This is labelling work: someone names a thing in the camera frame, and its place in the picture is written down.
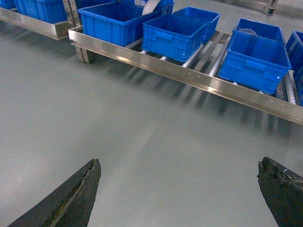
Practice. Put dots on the blue crate front right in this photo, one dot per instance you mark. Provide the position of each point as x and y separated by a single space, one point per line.
255 62

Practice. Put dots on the large blue crate far left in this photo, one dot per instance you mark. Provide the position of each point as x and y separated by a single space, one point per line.
119 22

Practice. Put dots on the blue crate behind left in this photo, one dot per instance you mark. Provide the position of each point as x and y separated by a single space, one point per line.
208 17

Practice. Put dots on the steel roller shelf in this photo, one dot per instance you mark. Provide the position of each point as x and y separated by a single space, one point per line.
200 71

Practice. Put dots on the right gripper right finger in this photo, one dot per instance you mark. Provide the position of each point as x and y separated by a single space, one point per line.
282 190

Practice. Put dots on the neighbouring steel shelf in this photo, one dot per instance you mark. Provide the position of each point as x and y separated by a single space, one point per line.
55 31

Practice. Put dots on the blue crate front left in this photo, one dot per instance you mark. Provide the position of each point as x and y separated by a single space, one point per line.
173 36

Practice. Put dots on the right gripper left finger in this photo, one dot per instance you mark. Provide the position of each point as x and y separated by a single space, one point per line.
69 205

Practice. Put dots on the blue crate behind right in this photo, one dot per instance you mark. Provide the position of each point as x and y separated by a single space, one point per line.
259 29

